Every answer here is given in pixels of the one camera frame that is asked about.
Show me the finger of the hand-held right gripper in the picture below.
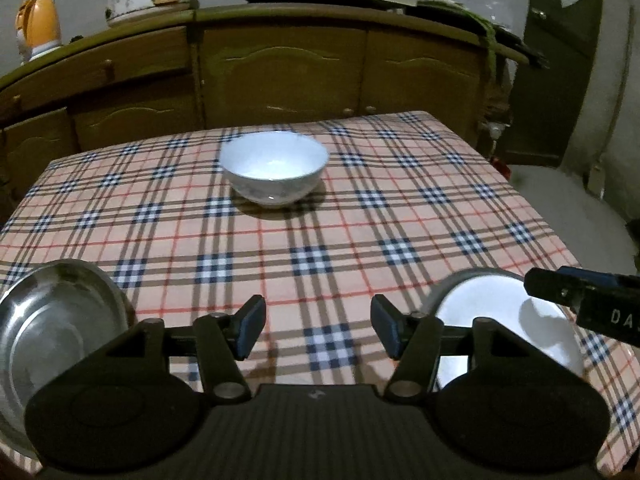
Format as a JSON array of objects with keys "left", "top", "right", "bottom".
[{"left": 524, "top": 266, "right": 585, "bottom": 312}]

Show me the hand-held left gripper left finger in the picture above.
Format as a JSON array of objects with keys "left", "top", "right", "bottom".
[{"left": 107, "top": 294, "right": 267, "bottom": 404}]

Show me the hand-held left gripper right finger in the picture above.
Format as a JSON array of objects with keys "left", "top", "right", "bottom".
[{"left": 370, "top": 294, "right": 530, "bottom": 404}]

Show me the white plate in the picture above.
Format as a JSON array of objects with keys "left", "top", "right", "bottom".
[{"left": 434, "top": 280, "right": 585, "bottom": 393}]

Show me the white bowl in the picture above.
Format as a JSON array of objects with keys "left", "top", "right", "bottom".
[{"left": 220, "top": 131, "right": 330, "bottom": 208}]

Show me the small steel bowl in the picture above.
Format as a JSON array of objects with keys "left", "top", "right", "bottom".
[{"left": 0, "top": 259, "right": 137, "bottom": 461}]

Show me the plaid tablecloth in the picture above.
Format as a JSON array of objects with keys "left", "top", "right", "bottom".
[{"left": 0, "top": 110, "right": 640, "bottom": 476}]

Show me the dark green door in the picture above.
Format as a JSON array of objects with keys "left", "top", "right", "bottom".
[{"left": 500, "top": 0, "right": 608, "bottom": 168}]

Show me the wooden sideboard cabinet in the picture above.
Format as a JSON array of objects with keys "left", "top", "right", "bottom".
[{"left": 0, "top": 2, "right": 531, "bottom": 196}]

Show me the black tray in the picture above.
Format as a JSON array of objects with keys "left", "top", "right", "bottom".
[{"left": 417, "top": 0, "right": 551, "bottom": 68}]

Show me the orange electric kettle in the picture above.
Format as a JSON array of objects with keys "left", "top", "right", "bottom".
[{"left": 14, "top": 0, "right": 63, "bottom": 63}]

